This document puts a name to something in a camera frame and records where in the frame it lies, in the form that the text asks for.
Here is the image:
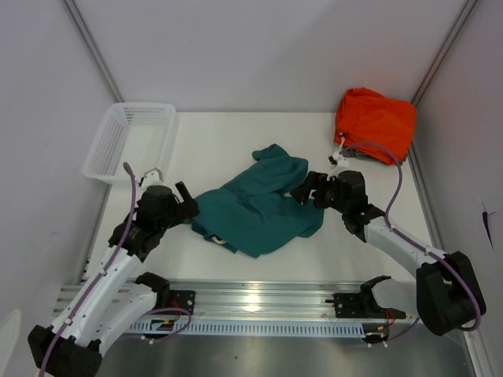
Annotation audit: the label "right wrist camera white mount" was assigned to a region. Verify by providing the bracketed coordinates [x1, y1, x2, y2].
[328, 151, 351, 178]

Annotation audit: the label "right aluminium frame post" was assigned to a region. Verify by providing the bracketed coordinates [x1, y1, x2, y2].
[411, 0, 480, 107]

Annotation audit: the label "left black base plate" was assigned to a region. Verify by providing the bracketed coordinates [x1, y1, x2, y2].
[165, 290, 196, 315]

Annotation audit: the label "white slotted cable duct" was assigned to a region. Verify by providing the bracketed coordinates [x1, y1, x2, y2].
[126, 319, 365, 339]

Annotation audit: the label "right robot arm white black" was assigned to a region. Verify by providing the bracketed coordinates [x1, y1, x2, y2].
[291, 170, 486, 335]

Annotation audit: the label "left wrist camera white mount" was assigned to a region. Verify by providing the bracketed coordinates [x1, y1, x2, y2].
[138, 167, 165, 193]

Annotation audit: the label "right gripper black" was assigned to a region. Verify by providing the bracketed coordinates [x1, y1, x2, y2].
[290, 171, 349, 214]

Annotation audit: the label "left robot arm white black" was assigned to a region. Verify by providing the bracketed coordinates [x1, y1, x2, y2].
[28, 181, 199, 376]

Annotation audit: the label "aluminium mounting rail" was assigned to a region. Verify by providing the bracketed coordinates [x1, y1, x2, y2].
[53, 279, 433, 320]

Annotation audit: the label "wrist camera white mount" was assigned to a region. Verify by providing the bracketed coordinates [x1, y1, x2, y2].
[328, 151, 351, 178]
[138, 167, 165, 193]

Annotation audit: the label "grey folded shorts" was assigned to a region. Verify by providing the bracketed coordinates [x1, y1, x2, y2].
[352, 149, 406, 166]

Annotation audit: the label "white plastic basket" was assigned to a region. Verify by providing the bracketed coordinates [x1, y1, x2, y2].
[83, 102, 178, 185]

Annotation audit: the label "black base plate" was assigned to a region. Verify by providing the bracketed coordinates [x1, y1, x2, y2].
[165, 290, 196, 315]
[333, 292, 388, 319]

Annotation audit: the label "orange folded shorts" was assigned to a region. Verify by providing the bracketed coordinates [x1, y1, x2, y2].
[334, 88, 416, 159]

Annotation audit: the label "left aluminium frame post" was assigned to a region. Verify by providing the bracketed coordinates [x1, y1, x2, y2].
[61, 0, 124, 103]

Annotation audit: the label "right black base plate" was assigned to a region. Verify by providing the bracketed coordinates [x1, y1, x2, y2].
[333, 292, 388, 319]

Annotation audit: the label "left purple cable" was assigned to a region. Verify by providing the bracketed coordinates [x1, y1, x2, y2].
[38, 161, 192, 372]

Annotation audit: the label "teal green shorts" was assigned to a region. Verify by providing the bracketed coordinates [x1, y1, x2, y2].
[191, 144, 325, 258]

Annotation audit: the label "aluminium frame post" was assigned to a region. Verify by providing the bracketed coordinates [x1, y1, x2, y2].
[411, 0, 480, 107]
[61, 0, 124, 103]

